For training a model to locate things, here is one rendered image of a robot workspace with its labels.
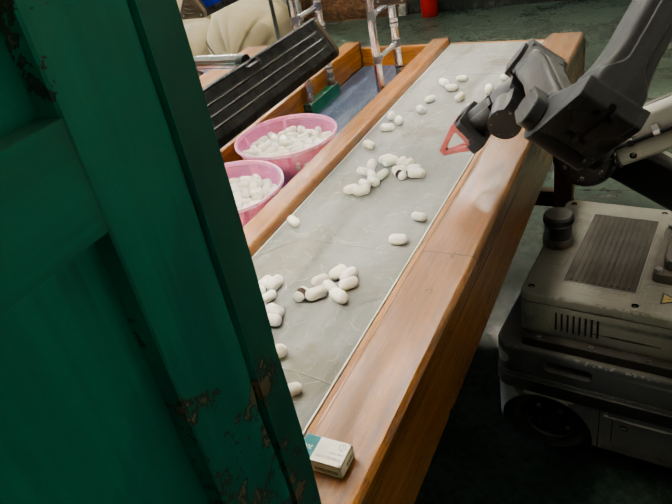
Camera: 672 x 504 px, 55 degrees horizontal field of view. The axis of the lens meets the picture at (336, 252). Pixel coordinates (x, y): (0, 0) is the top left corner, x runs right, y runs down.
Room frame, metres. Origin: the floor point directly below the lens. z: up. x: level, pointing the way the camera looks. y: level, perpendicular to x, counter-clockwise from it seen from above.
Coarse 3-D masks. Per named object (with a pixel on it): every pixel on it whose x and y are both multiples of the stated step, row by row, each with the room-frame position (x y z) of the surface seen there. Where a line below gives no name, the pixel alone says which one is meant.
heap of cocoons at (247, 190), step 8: (248, 176) 1.40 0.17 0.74; (256, 176) 1.38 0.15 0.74; (232, 184) 1.37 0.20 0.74; (240, 184) 1.37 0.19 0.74; (248, 184) 1.36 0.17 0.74; (256, 184) 1.35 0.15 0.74; (264, 184) 1.33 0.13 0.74; (272, 184) 1.34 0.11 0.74; (240, 192) 1.33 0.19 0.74; (248, 192) 1.32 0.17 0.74; (256, 192) 1.31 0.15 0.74; (264, 192) 1.31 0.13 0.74; (240, 200) 1.28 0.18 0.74; (248, 200) 1.27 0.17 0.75; (256, 200) 1.26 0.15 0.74; (240, 208) 1.26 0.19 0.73
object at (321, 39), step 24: (312, 24) 1.17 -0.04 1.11; (264, 48) 1.05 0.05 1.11; (288, 48) 1.08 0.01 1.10; (312, 48) 1.12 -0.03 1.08; (336, 48) 1.17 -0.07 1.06; (240, 72) 0.97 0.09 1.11; (264, 72) 1.00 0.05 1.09; (288, 72) 1.04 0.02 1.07; (312, 72) 1.08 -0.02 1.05; (216, 96) 0.90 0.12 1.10; (240, 96) 0.93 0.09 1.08; (264, 96) 0.96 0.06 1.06; (216, 120) 0.87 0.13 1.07; (240, 120) 0.89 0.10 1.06
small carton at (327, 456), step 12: (312, 444) 0.52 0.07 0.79; (324, 444) 0.52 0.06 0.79; (336, 444) 0.51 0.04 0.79; (348, 444) 0.51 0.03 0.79; (312, 456) 0.50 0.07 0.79; (324, 456) 0.50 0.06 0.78; (336, 456) 0.50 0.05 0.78; (348, 456) 0.50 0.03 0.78; (324, 468) 0.49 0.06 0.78; (336, 468) 0.48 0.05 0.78
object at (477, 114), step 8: (488, 96) 1.10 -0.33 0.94; (472, 104) 1.14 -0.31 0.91; (480, 104) 1.09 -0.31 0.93; (488, 104) 1.07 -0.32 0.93; (464, 112) 1.12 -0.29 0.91; (472, 112) 1.10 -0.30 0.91; (480, 112) 1.08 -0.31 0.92; (488, 112) 1.07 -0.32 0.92; (464, 120) 1.08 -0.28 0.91; (472, 120) 1.09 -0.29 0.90; (480, 120) 1.07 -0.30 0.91; (464, 128) 1.07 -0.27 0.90; (472, 128) 1.08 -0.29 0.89; (480, 128) 1.07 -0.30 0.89; (472, 136) 1.06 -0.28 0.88; (480, 136) 1.07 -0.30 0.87; (488, 136) 1.09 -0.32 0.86; (472, 144) 1.06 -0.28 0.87; (480, 144) 1.05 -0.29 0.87
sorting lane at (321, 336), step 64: (448, 64) 1.92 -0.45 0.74; (448, 128) 1.45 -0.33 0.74; (320, 192) 1.25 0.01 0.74; (384, 192) 1.19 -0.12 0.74; (448, 192) 1.13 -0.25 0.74; (256, 256) 1.04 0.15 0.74; (320, 256) 0.99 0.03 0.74; (384, 256) 0.95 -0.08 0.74; (320, 320) 0.81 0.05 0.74; (320, 384) 0.66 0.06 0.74
